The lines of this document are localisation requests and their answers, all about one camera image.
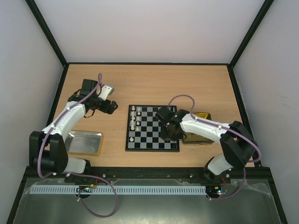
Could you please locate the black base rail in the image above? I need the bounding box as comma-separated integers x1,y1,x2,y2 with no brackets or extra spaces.
64,166,232,183

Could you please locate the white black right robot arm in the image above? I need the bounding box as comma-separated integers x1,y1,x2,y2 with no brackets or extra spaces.
156,107,258,183

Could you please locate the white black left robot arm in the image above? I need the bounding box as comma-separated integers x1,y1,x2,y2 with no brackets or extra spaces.
29,77,118,178

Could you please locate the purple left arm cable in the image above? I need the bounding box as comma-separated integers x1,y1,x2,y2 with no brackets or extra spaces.
37,72,119,218

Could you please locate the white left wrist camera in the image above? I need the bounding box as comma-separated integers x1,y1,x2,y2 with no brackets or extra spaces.
97,85,114,101

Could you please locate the silver metal tin lid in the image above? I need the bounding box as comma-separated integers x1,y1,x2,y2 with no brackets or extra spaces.
65,130,103,156

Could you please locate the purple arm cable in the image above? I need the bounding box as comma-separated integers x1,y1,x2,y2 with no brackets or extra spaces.
167,94,262,201
37,72,119,218

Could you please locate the black white chess board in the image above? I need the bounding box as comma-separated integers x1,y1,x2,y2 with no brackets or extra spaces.
125,105,179,152

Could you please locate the gold metal tin tray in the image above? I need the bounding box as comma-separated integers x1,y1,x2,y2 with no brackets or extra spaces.
182,112,213,145

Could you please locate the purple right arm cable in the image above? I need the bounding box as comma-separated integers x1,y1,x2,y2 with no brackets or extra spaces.
167,94,262,201

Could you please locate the white slotted cable duct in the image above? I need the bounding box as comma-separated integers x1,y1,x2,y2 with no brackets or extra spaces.
29,185,206,195

